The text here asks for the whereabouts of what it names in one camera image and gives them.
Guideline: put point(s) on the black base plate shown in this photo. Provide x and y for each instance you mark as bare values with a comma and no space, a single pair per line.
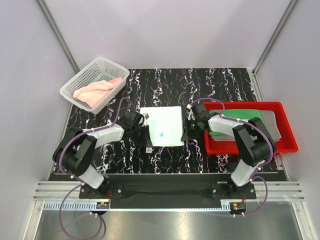
121,190

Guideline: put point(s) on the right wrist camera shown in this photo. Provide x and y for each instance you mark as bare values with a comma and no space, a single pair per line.
198,113

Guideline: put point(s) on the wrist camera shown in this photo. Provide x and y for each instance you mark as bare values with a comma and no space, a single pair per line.
198,113
135,119

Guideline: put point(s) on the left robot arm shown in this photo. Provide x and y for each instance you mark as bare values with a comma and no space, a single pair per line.
75,151

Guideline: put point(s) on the pink towel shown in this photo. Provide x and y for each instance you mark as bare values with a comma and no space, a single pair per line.
95,92

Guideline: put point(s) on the green towel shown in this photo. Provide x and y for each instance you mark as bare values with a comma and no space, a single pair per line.
244,114

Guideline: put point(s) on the white towel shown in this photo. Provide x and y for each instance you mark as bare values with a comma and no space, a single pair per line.
165,125

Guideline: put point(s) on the red plastic tray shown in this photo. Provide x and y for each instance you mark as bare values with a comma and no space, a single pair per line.
287,143

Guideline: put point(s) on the grey towel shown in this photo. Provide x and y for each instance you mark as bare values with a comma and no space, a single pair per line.
269,120

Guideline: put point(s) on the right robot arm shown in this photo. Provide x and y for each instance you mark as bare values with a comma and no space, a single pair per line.
254,142

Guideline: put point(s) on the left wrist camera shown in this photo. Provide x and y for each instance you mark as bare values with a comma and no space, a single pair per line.
135,119

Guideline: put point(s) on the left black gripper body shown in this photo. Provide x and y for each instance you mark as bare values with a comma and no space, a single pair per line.
138,134

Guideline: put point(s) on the white slotted cable duct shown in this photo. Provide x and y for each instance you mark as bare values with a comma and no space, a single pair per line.
77,205

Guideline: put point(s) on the white plastic basket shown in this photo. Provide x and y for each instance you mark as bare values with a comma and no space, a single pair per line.
97,70

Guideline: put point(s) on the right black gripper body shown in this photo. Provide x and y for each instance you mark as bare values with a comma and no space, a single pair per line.
193,126

